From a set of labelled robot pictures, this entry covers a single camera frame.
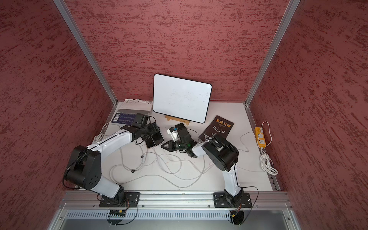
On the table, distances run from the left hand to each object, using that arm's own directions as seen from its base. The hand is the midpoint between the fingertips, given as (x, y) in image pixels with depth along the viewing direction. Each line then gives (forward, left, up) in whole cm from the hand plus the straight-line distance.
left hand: (156, 133), depth 91 cm
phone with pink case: (-5, +4, -3) cm, 7 cm away
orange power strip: (+1, -70, -5) cm, 70 cm away
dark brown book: (+11, -43, -7) cm, 45 cm away
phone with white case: (-5, -2, +1) cm, 5 cm away
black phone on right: (-5, -17, +10) cm, 20 cm away
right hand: (-9, -4, -4) cm, 11 cm away
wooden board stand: (+17, -6, -5) cm, 18 cm away
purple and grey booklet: (+25, +26, -5) cm, 37 cm away
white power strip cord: (-17, -69, -8) cm, 72 cm away
